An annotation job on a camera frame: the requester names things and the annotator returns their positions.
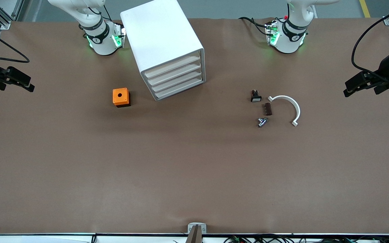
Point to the white plastic drawer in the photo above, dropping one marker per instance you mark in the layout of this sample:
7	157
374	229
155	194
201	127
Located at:
176	74
178	81
172	66
180	88

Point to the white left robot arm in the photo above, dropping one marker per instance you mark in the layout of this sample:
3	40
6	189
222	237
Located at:
287	40

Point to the white drawer cabinet shell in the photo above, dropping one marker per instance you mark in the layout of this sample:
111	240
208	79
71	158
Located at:
160	33

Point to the brown terminal block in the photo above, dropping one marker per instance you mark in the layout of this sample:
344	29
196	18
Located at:
267	109

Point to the small black square pushbutton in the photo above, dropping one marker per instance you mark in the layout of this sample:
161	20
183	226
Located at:
256	98

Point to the brown table mat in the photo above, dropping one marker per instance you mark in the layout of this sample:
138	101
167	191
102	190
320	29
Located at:
194	168

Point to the white curved plastic bracket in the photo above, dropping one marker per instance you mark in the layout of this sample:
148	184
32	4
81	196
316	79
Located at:
284	97

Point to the orange button enclosure box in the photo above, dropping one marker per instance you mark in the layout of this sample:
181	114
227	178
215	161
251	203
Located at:
120	96

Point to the silver metal key switch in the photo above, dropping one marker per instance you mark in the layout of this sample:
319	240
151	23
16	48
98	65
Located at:
262	123

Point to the white table edge rail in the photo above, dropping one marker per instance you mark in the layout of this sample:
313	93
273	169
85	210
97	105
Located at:
46	239

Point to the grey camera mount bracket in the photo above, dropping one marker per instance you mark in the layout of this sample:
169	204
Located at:
197	233

